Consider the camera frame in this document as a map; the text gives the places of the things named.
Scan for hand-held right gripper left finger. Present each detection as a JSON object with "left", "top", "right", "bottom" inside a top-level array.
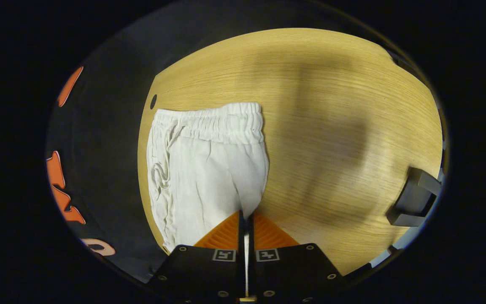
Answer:
[{"left": 148, "top": 210, "right": 247, "bottom": 302}]

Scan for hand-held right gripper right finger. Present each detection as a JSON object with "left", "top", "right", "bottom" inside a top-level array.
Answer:
[{"left": 248, "top": 211, "right": 345, "bottom": 302}]

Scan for white jeans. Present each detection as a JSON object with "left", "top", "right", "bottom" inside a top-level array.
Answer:
[{"left": 146, "top": 102, "right": 270, "bottom": 296}]

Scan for black backdrop cloth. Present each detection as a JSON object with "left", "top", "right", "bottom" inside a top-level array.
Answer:
[{"left": 46, "top": 2, "right": 437, "bottom": 283}]

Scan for dark grey table bracket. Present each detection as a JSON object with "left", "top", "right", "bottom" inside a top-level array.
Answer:
[{"left": 386, "top": 167, "right": 443, "bottom": 227}]

